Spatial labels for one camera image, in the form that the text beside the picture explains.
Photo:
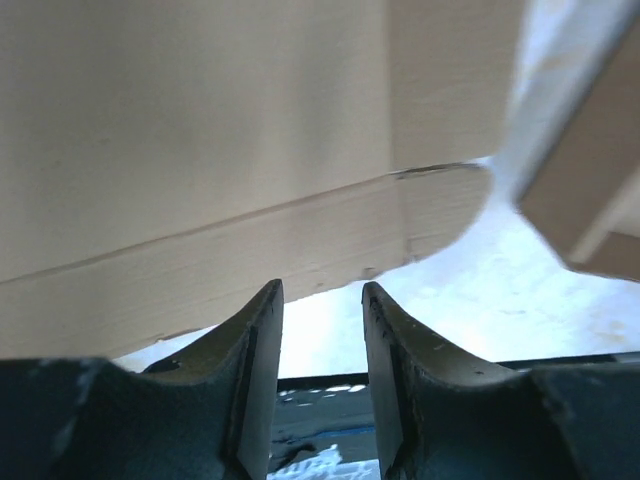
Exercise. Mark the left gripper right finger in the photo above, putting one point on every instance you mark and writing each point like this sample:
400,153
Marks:
441,412

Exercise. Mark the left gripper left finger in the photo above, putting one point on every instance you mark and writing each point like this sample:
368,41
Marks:
204,412

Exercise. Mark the brown cardboard box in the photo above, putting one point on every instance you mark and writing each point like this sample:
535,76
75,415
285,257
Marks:
162,160
582,192

